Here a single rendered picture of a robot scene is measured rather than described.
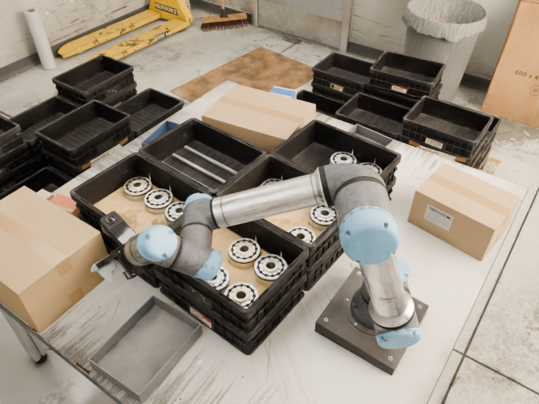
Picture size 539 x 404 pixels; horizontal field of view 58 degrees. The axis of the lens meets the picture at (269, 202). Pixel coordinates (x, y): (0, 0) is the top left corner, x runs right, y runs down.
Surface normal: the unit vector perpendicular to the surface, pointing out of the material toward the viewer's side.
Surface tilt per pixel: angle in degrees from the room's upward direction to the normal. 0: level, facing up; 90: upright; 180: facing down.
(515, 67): 76
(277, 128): 0
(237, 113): 0
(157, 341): 0
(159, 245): 44
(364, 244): 86
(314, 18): 90
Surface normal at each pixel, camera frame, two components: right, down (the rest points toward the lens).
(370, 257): -0.01, 0.62
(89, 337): 0.00, -0.74
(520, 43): -0.56, 0.40
